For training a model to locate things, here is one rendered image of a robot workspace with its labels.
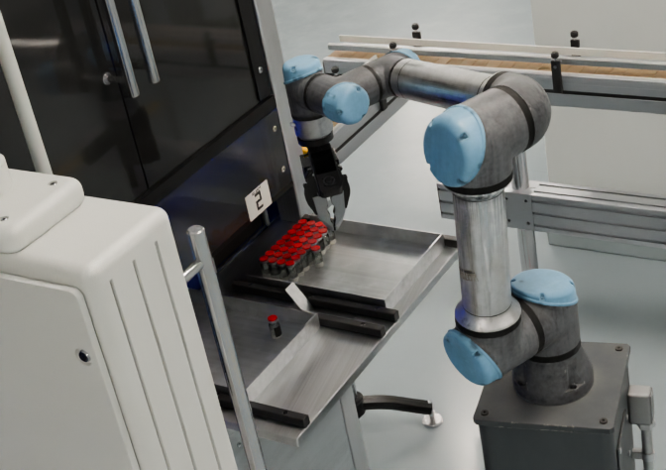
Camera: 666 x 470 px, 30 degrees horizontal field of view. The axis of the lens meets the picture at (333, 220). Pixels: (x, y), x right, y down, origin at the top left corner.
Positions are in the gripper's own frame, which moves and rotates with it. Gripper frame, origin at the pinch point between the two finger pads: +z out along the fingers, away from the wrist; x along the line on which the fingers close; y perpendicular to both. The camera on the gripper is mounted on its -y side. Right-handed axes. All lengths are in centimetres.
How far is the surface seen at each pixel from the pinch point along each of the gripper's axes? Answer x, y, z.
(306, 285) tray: 7.9, 1.4, 12.7
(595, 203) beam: -76, 67, 49
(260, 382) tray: 21.3, -25.9, 14.3
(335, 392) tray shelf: 8.2, -31.7, 16.4
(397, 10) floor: -84, 395, 102
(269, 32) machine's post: 2.9, 35.0, -30.4
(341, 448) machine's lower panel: 7, 31, 80
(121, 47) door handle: 31, -7, -49
